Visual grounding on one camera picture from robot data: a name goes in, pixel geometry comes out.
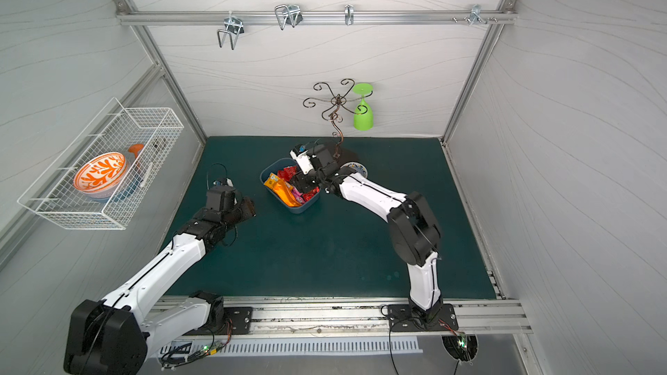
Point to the red tea bag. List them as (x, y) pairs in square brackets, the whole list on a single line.
[(310, 195), (288, 173)]

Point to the orange foil tea bag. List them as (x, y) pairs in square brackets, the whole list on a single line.
[(285, 192)]

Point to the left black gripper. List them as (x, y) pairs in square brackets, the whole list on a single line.
[(242, 208)]

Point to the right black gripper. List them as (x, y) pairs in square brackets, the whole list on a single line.
[(306, 178)]

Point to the small metal clip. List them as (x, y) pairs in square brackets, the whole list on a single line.
[(349, 15)]

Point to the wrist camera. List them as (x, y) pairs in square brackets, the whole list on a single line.
[(303, 157), (221, 198)]

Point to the red tea bag top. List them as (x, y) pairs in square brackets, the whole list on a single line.
[(288, 173)]

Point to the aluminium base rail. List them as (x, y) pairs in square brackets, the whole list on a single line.
[(321, 317)]

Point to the white vent strip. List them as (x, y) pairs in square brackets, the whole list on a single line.
[(353, 346)]

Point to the metal hook centre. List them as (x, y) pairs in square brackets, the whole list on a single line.
[(288, 15)]

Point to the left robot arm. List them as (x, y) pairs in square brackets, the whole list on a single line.
[(117, 334)]

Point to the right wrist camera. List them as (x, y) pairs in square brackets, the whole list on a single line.
[(303, 157)]

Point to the black metal cup stand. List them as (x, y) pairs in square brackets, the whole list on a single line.
[(338, 104)]

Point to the blue plastic storage box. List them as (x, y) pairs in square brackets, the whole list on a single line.
[(277, 166)]

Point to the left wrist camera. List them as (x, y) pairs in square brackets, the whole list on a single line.
[(221, 198)]

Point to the blue yellow patterned bowl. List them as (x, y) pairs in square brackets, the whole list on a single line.
[(358, 168)]

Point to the white wire basket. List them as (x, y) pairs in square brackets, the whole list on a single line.
[(115, 128)]

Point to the aluminium top rail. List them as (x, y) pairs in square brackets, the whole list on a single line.
[(310, 17)]

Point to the orange white patterned bowl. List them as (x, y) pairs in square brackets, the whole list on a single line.
[(100, 177)]

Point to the metal bracket right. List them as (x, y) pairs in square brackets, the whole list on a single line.
[(475, 17)]

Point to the orange spoon in basket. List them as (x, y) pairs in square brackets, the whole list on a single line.
[(136, 150)]

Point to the green plastic goblet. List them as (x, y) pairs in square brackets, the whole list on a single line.
[(363, 114)]

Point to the metal double hook left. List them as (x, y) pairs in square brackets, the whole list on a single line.
[(232, 28)]

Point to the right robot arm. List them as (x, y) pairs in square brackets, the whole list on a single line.
[(413, 227)]

